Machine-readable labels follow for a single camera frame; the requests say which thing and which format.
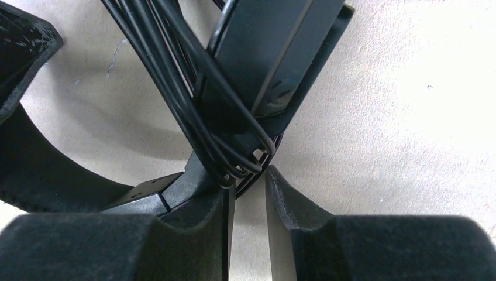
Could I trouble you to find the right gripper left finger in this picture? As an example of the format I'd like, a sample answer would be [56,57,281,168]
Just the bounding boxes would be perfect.
[1,189,234,280]

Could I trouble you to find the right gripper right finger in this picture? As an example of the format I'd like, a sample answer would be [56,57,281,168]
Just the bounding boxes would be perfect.
[266,166,495,280]

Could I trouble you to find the black headset with microphone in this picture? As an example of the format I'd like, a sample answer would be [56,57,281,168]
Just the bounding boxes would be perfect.
[1,1,354,216]

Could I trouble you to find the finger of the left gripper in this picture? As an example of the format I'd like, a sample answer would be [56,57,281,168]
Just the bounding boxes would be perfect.
[1,2,64,122]

